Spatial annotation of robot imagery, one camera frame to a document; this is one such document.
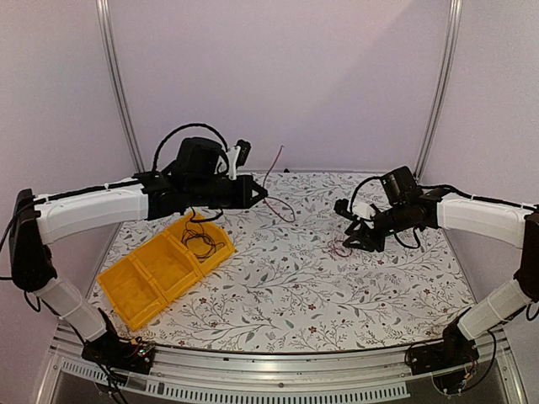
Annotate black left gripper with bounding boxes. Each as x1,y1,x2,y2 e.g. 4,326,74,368
188,174,267,210

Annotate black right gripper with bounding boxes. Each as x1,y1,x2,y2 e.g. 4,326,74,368
343,202,410,253

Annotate black thin cable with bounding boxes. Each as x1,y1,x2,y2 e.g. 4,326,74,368
180,210,227,258

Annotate left arm base electronics board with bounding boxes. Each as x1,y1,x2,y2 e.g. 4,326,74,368
82,332,156,375

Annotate right arm base electronics board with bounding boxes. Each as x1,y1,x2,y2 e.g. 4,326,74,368
403,333,498,396

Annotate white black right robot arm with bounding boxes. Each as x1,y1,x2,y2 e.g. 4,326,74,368
334,166,538,367

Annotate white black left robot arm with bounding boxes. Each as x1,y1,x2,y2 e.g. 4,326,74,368
2,137,268,365

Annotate floral patterned table mat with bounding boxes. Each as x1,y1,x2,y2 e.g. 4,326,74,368
139,173,474,353

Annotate yellow divided plastic bin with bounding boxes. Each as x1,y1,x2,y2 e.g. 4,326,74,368
97,212,235,332

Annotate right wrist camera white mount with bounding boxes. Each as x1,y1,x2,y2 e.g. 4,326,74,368
334,199,376,227

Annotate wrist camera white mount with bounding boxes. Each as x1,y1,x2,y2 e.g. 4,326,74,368
226,140,251,180
334,199,376,227

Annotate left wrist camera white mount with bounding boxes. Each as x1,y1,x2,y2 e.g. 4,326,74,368
226,140,251,180

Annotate black braided right camera cable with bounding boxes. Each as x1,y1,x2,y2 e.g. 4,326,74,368
350,174,387,205

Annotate black braided camera cable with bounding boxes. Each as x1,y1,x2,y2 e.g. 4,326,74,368
350,174,387,205
152,123,231,173

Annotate black braided left camera cable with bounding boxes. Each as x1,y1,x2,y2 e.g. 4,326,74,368
152,123,231,173

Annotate aluminium front frame rail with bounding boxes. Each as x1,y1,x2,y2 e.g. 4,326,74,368
36,325,528,403

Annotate aluminium right corner post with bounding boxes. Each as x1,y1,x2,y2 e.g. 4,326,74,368
414,0,463,179

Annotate aluminium corner post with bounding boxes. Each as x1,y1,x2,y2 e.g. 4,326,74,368
414,0,463,179
95,0,145,173

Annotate aluminium left corner post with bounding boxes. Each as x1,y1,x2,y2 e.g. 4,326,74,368
95,0,145,173

